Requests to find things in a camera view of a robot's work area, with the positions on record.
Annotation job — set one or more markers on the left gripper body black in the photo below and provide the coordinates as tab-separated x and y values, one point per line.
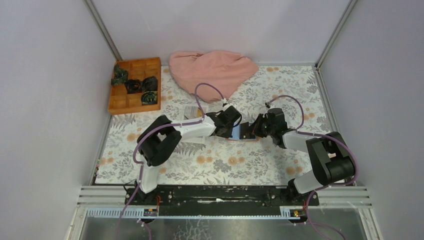
227	133

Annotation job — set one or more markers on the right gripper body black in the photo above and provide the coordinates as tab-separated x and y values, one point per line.
262	128

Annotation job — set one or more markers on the brown leather card holder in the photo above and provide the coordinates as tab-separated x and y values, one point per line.
236	136

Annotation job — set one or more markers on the white translucent card box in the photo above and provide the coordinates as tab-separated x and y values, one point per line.
195	140

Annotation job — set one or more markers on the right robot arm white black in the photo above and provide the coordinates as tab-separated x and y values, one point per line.
329	158

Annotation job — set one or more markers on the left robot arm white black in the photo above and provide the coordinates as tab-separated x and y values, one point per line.
157	143

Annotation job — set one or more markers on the floral table mat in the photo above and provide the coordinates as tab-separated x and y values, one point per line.
294	89

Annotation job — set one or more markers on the pink cloth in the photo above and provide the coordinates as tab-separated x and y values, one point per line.
224	70

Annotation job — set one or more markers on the dark patterned rolled sock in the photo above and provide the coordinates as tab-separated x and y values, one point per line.
149	98

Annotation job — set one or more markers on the black rolled sock right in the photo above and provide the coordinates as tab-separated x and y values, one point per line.
149	84

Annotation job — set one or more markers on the black rolled sock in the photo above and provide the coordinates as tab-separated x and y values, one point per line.
149	84
133	86

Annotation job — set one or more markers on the black rolled sock left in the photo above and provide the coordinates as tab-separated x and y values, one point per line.
133	86

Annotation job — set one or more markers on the wooden compartment tray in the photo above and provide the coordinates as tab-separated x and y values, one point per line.
122	103

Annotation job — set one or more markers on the green patterned rolled sock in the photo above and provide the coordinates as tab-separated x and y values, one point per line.
120	75

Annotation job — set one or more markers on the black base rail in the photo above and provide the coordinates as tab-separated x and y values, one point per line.
217	200

